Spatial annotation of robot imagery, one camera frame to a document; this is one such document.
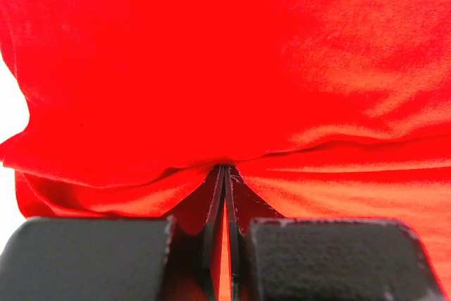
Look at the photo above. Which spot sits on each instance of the red t shirt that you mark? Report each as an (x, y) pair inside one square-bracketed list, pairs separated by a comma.
[(328, 108)]

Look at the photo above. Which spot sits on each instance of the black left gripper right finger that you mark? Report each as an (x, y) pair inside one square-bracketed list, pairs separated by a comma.
[(276, 258)]

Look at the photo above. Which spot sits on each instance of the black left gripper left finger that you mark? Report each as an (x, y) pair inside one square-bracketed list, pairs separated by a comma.
[(174, 257)]

